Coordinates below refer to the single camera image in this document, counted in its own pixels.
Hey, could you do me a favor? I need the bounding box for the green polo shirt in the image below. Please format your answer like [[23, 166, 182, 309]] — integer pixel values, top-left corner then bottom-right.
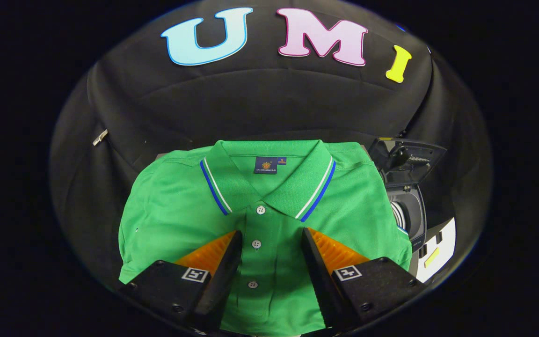
[[118, 139, 413, 337]]

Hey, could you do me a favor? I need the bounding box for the black backdrop cloth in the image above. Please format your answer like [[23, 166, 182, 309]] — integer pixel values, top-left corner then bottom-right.
[[50, 0, 492, 291]]

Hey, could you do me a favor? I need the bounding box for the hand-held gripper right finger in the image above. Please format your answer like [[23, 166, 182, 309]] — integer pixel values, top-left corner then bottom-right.
[[301, 227, 422, 328]]

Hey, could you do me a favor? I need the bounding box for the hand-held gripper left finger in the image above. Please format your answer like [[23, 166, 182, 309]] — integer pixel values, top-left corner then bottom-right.
[[119, 229, 243, 330]]

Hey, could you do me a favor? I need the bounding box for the white card with yellow label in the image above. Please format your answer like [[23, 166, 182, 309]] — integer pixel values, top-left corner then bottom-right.
[[415, 218, 457, 284]]

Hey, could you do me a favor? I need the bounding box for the grey washing machine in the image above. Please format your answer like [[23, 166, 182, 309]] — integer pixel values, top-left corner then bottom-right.
[[384, 184, 428, 277]]

